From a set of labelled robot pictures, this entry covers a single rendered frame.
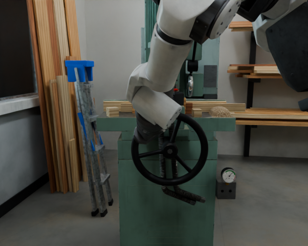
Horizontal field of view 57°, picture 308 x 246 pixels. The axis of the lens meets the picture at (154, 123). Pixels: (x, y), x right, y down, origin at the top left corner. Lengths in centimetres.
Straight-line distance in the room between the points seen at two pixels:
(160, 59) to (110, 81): 332
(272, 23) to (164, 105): 36
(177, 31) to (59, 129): 219
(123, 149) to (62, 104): 139
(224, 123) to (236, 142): 254
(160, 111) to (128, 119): 62
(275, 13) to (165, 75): 36
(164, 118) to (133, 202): 79
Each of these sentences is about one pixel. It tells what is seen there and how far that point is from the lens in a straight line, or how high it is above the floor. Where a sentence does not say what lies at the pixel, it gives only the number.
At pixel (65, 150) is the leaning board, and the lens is 264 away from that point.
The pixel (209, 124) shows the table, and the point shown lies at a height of 87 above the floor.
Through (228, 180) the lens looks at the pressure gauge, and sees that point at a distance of 127.
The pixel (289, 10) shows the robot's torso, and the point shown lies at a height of 124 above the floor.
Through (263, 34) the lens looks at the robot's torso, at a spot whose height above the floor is 120.
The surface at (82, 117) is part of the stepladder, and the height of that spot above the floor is 76.
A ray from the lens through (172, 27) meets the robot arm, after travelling 47.
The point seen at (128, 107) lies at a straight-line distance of 138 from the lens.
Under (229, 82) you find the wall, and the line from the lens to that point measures 366.
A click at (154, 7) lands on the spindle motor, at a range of 133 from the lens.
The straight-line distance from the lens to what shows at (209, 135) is 126.
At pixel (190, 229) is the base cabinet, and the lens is 142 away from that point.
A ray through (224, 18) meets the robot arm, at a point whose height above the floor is 118.
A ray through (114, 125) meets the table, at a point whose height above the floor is 87.
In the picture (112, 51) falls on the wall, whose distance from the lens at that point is 381.
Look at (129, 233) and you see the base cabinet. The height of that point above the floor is 35.
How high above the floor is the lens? 111
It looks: 11 degrees down
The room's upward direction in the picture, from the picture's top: straight up
